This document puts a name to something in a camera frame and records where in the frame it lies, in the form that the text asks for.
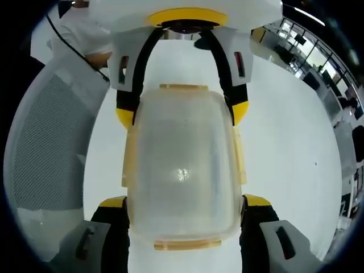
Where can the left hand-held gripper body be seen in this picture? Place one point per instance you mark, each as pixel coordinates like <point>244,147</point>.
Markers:
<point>185,8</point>

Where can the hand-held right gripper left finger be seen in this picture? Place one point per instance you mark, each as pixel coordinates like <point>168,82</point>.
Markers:
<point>111,227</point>

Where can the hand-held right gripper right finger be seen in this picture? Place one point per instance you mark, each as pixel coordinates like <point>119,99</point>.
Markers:
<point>261,227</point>

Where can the clear plastic buckle container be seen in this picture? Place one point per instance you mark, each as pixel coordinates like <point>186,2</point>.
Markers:
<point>182,159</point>

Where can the person's white shirt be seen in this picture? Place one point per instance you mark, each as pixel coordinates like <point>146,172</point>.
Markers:
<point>76,37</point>

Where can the black monitor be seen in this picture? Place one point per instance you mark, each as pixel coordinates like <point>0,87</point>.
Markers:
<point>300,39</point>

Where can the grey mesh office chair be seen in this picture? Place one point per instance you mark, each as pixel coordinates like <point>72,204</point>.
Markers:
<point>48,142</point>

